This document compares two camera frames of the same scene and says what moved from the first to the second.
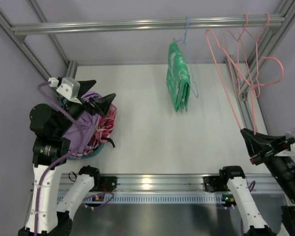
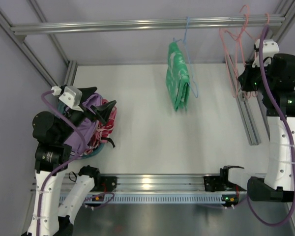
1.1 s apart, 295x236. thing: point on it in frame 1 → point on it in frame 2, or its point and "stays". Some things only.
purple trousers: (80, 133) stays
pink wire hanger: (252, 83) → (233, 55)
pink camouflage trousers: (104, 127) stays
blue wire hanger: (196, 92) stays
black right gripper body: (268, 150) → (246, 80)
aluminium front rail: (173, 184) stays
